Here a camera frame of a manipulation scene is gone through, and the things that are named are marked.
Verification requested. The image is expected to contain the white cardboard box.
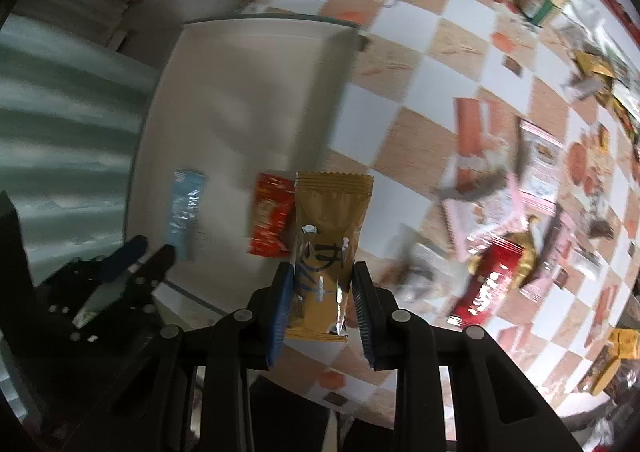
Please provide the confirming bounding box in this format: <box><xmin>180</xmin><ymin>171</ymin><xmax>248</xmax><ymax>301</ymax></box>
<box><xmin>124</xmin><ymin>15</ymin><xmax>372</xmax><ymax>328</ymax></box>

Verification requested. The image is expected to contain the yellow snack packet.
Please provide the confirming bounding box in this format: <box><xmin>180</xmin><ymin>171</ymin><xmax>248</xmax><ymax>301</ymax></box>
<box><xmin>285</xmin><ymin>171</ymin><xmax>375</xmax><ymax>344</ymax></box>

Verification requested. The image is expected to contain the yellow snack box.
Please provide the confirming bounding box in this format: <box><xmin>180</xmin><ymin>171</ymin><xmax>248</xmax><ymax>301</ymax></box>
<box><xmin>580</xmin><ymin>327</ymin><xmax>640</xmax><ymax>398</ymax></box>

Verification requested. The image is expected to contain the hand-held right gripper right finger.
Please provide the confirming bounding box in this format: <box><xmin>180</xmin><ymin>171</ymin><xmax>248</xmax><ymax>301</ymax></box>
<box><xmin>351</xmin><ymin>261</ymin><xmax>583</xmax><ymax>452</ymax></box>

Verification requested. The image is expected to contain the dark brown snack packet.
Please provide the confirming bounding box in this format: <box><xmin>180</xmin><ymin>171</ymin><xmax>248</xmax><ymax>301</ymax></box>
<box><xmin>432</xmin><ymin>169</ymin><xmax>511</xmax><ymax>203</ymax></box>

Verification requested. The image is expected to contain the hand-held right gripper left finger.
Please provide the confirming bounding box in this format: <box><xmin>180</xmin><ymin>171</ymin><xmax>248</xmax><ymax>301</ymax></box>
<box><xmin>62</xmin><ymin>259</ymin><xmax>296</xmax><ymax>452</ymax></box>

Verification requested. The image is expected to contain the blue snack packet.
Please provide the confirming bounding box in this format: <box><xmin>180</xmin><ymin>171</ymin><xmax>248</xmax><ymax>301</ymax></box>
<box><xmin>165</xmin><ymin>168</ymin><xmax>207</xmax><ymax>262</ymax></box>

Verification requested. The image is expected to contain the green striped cloth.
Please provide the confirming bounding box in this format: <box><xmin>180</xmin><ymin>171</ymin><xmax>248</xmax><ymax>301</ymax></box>
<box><xmin>0</xmin><ymin>15</ymin><xmax>161</xmax><ymax>258</ymax></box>

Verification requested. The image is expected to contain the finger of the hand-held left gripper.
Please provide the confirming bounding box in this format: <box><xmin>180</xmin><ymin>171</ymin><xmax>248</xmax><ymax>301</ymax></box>
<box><xmin>128</xmin><ymin>244</ymin><xmax>176</xmax><ymax>291</ymax></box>
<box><xmin>97</xmin><ymin>235</ymin><xmax>149</xmax><ymax>284</ymax></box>

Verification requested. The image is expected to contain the checked printed tablecloth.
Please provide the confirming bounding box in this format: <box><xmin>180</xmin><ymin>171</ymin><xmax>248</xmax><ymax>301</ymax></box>
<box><xmin>240</xmin><ymin>0</ymin><xmax>640</xmax><ymax>433</ymax></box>

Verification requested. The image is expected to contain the small red snack packet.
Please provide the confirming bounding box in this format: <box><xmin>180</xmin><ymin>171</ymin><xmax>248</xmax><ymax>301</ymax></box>
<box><xmin>247</xmin><ymin>172</ymin><xmax>297</xmax><ymax>258</ymax></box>

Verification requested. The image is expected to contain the clear plastic bag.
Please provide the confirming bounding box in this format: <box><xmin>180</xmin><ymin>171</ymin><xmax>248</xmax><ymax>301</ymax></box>
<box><xmin>555</xmin><ymin>0</ymin><xmax>616</xmax><ymax>58</ymax></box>

